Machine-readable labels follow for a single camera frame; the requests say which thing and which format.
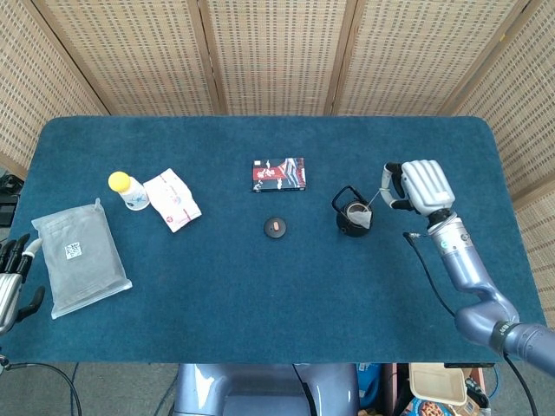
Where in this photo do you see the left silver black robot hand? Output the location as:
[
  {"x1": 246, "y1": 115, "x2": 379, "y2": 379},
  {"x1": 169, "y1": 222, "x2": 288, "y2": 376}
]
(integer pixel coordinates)
[{"x1": 0, "y1": 233, "x2": 46, "y2": 337}]

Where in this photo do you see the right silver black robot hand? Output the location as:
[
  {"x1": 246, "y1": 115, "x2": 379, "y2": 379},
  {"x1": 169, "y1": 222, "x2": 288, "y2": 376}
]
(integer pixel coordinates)
[{"x1": 380, "y1": 159, "x2": 456, "y2": 217}]

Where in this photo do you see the pyramid tea bag with string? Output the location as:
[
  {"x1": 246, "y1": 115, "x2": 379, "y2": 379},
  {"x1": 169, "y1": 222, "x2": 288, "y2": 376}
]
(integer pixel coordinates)
[{"x1": 349, "y1": 188, "x2": 387, "y2": 230}]

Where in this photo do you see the grey plastic bag package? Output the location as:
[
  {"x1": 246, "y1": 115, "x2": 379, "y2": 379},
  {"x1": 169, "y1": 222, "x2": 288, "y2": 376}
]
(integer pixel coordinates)
[{"x1": 30, "y1": 198, "x2": 134, "y2": 321}]

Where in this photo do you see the black cast iron teapot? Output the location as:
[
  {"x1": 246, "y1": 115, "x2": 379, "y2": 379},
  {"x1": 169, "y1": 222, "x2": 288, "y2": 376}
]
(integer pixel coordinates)
[{"x1": 331, "y1": 185, "x2": 375, "y2": 238}]

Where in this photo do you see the red black tea packet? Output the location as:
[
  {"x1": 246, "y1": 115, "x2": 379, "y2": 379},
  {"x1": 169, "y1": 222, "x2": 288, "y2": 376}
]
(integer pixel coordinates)
[{"x1": 250, "y1": 157, "x2": 310, "y2": 194}]

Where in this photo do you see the black teapot lid orange knob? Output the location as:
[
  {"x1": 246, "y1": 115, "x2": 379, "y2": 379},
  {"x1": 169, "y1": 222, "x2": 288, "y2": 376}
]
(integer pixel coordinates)
[{"x1": 263, "y1": 215, "x2": 289, "y2": 238}]

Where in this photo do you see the blue plastic snack packet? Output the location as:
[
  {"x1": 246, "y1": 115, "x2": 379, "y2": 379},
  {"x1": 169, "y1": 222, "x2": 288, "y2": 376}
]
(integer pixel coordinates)
[{"x1": 356, "y1": 362, "x2": 382, "y2": 408}]

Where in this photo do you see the black equipment box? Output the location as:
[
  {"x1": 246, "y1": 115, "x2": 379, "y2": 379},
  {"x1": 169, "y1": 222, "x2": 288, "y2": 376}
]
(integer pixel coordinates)
[{"x1": 0, "y1": 171, "x2": 23, "y2": 226}]

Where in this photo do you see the white paper cup blue flower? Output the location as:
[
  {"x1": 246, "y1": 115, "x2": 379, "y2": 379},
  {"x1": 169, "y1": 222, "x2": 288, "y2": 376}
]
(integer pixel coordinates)
[{"x1": 113, "y1": 177, "x2": 151, "y2": 212}]

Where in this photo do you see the white tissue pack red print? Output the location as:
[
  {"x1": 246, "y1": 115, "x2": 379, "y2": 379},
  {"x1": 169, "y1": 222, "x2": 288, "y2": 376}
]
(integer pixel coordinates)
[{"x1": 142, "y1": 167, "x2": 203, "y2": 234}]

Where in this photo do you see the blue carpet table mat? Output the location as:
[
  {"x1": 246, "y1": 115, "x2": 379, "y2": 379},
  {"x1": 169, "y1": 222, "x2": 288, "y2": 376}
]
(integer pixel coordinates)
[{"x1": 0, "y1": 114, "x2": 551, "y2": 365}]

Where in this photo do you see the colourful snack package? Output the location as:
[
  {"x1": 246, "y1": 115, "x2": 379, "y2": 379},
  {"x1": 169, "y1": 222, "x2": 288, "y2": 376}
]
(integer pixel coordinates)
[{"x1": 401, "y1": 396, "x2": 467, "y2": 416}]

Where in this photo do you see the blue-grey robot torso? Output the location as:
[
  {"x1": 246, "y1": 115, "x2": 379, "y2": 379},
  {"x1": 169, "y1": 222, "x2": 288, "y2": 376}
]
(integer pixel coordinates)
[{"x1": 173, "y1": 362, "x2": 361, "y2": 416}]

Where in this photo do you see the black floor cable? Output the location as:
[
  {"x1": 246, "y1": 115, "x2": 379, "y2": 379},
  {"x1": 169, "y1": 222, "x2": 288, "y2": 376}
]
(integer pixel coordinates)
[{"x1": 0, "y1": 360, "x2": 83, "y2": 416}]

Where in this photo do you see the black cable with metal plug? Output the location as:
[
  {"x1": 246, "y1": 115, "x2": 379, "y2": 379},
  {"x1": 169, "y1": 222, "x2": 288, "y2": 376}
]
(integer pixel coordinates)
[{"x1": 402, "y1": 231, "x2": 541, "y2": 416}]

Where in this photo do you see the woven folding screen wood frame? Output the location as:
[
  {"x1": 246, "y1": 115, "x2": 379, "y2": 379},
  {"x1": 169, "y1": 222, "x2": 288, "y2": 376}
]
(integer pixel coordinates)
[{"x1": 0, "y1": 0, "x2": 555, "y2": 330}]

